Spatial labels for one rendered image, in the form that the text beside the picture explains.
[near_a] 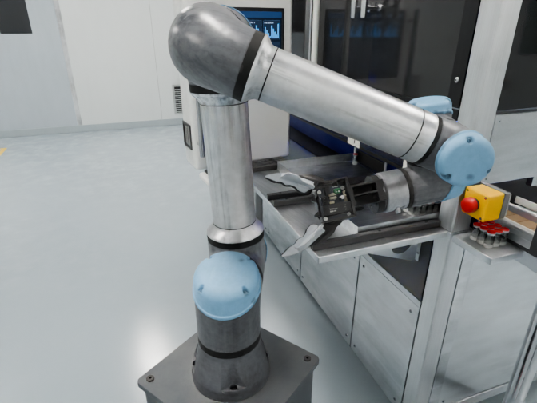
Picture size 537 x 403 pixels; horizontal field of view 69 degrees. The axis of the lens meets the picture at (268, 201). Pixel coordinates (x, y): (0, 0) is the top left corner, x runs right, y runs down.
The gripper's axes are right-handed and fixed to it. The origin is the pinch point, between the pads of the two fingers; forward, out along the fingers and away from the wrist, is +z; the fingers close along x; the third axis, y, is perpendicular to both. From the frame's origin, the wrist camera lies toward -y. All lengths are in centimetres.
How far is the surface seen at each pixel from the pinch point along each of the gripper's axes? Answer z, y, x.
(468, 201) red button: -50, -21, 4
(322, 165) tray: -30, -84, -25
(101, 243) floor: 109, -210, -27
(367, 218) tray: -31, -42, 2
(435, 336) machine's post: -46, -55, 42
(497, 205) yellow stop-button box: -56, -21, 6
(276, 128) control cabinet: -18, -110, -53
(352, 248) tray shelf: -20.5, -28.6, 9.3
